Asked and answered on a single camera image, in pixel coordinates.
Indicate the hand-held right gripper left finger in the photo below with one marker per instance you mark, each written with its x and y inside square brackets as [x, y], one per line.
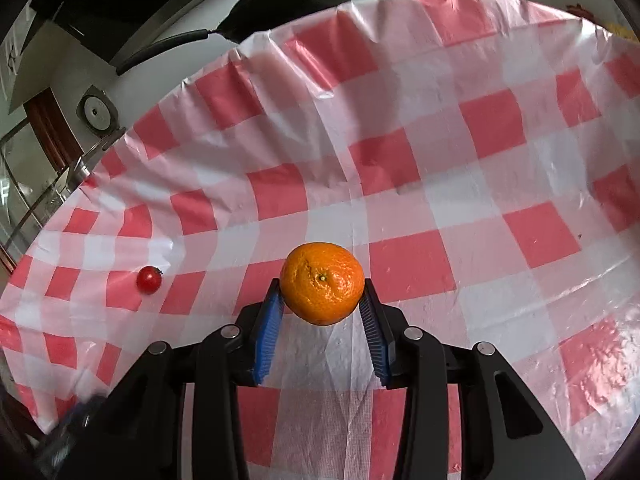
[267, 340]

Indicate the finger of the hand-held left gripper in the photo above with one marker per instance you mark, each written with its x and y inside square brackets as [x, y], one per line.
[70, 430]

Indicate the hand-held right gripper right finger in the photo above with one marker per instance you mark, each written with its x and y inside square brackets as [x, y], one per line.
[372, 340]

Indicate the large orange mandarin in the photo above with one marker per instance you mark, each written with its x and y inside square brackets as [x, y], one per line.
[322, 285]

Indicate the red cherry tomato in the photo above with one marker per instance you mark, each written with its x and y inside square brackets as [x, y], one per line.
[149, 280]

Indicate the red white checked tablecloth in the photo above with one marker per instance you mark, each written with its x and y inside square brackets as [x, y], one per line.
[450, 185]

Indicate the grey device with round dial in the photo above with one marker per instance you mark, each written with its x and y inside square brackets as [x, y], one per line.
[97, 112]

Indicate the brown wooden frame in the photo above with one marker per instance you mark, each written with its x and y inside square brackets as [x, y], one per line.
[50, 130]

